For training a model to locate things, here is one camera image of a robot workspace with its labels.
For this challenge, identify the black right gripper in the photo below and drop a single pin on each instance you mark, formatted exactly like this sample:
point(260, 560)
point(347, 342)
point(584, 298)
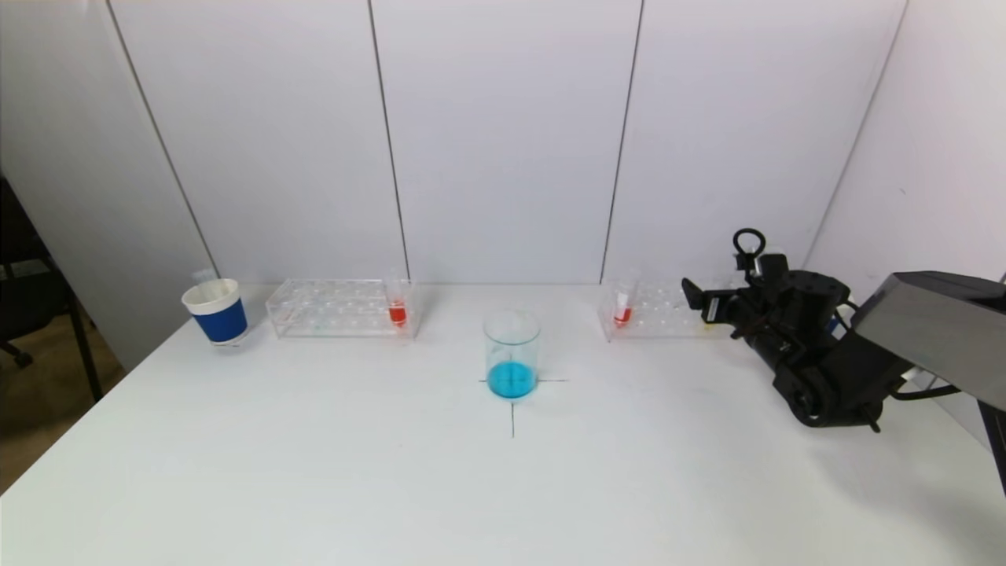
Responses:
point(712, 309)

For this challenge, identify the grey and black right arm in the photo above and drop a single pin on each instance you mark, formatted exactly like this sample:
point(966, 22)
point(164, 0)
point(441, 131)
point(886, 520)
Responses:
point(927, 330)

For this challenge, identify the white paper cup blue sleeve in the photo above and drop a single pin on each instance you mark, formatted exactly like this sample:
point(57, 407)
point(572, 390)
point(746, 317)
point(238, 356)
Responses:
point(831, 324)
point(221, 322)

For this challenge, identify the black office chair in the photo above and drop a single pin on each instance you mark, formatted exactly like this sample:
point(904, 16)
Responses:
point(31, 299)

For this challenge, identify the clear acrylic test tube rack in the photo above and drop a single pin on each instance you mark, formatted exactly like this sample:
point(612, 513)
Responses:
point(656, 311)
point(346, 311)

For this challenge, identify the clear glass beaker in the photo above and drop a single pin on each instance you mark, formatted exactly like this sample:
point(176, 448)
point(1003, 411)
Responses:
point(512, 377)

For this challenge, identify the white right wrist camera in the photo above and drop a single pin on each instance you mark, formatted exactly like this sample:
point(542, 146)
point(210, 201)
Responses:
point(774, 263)

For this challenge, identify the test tube with red pigment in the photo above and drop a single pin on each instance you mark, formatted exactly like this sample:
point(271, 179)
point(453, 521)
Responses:
point(622, 317)
point(398, 315)

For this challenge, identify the test tube with blue pigment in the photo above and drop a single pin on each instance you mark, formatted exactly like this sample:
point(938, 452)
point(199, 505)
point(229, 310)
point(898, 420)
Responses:
point(203, 276)

